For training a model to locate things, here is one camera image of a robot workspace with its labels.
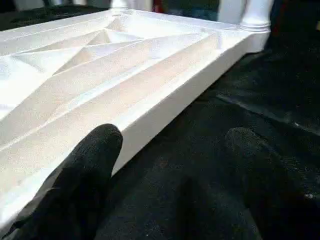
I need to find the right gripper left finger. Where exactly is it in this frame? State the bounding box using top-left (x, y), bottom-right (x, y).
top-left (7, 123), bottom-right (124, 240)

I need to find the white plastic table leg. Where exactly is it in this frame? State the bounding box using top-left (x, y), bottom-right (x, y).
top-left (111, 0), bottom-right (129, 11)
top-left (241, 0), bottom-right (273, 33)

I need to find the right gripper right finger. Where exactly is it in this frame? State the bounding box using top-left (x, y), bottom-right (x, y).
top-left (226, 126), bottom-right (320, 240)

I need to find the white plastic table top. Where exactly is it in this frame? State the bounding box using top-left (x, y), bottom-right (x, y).
top-left (0, 8), bottom-right (272, 230)

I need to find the black mat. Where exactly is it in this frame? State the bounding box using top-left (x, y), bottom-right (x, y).
top-left (0, 4), bottom-right (320, 240)

